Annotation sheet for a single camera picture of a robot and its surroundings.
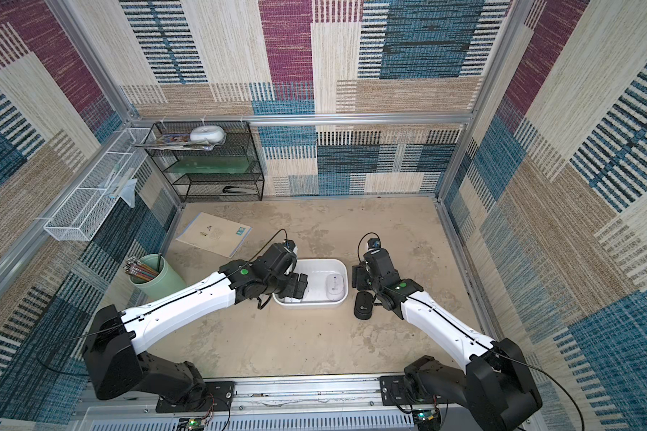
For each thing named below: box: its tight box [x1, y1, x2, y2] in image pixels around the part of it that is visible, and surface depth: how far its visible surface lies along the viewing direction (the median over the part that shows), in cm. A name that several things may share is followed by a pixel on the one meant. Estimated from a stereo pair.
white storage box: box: [272, 257, 349, 308], surface depth 93 cm
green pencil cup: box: [128, 254, 187, 300], surface depth 84 cm
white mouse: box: [325, 273, 345, 301], surface depth 93 cm
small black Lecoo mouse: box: [354, 290, 374, 321], surface depth 89 cm
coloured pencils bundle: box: [124, 255, 160, 282], surface depth 82 cm
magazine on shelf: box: [131, 133, 216, 151], surface depth 83 cm
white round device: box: [189, 124, 226, 145], surface depth 91 cm
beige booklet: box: [176, 211, 253, 259], surface depth 111 cm
